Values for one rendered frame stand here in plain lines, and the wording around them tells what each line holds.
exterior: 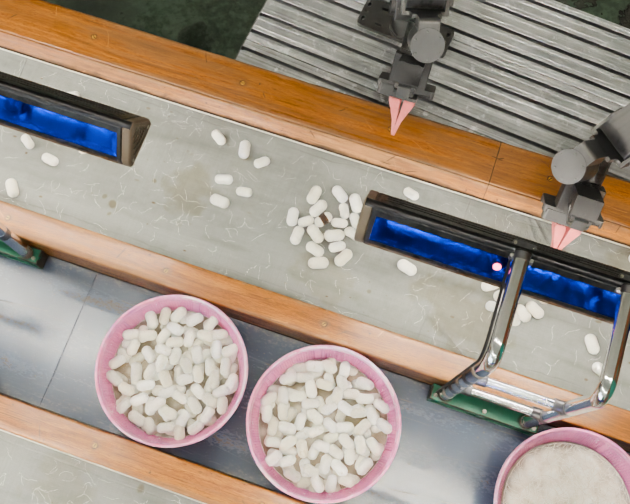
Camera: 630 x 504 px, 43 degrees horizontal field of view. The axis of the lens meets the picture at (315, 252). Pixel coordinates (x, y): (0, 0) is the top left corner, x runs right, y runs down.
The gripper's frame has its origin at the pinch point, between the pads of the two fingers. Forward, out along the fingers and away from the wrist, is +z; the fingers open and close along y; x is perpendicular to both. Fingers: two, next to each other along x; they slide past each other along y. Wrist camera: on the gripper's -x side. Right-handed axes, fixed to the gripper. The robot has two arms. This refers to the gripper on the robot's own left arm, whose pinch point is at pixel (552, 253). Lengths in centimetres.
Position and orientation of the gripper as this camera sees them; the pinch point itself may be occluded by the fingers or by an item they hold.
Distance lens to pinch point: 146.0
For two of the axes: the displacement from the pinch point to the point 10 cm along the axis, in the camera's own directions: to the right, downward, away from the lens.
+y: 9.5, 3.1, -0.8
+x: 2.0, -3.7, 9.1
